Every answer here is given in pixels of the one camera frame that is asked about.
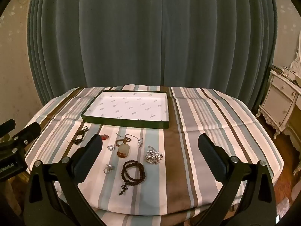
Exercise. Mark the white rectangular tray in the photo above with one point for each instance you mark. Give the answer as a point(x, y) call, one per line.
point(131, 108)

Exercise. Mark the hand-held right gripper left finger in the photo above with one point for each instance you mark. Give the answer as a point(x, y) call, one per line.
point(88, 156)

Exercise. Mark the striped tablecloth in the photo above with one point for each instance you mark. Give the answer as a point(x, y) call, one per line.
point(188, 157)

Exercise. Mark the teal pleated curtain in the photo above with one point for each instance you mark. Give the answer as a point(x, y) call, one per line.
point(150, 40)

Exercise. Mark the rhinestone cluster brooch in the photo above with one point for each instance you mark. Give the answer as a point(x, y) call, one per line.
point(153, 156)

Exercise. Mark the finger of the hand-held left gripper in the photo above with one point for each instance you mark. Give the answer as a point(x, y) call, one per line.
point(29, 131)
point(7, 124)

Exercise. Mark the white ornate dresser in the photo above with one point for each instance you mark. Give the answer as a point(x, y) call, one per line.
point(277, 98)

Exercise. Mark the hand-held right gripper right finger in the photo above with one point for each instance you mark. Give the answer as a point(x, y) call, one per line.
point(212, 156)

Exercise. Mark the small red pendant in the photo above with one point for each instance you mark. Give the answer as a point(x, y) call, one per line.
point(103, 137)

